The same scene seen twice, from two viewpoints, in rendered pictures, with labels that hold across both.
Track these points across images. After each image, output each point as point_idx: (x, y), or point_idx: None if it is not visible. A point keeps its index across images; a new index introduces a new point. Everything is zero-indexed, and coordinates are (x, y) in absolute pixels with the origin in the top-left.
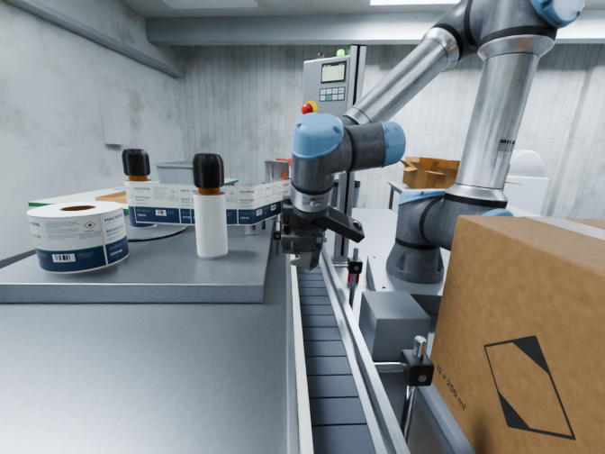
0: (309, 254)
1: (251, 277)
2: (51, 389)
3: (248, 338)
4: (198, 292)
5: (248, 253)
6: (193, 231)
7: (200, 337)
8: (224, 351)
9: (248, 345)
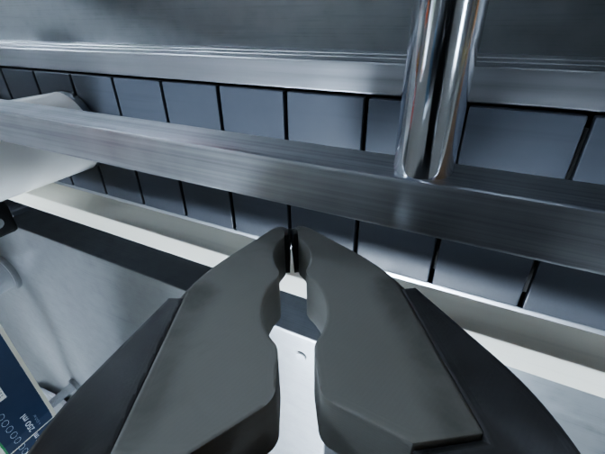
0: (273, 323)
1: (280, 359)
2: None
3: (555, 385)
4: (333, 451)
5: (126, 314)
6: (62, 384)
7: None
8: (603, 450)
9: (597, 398)
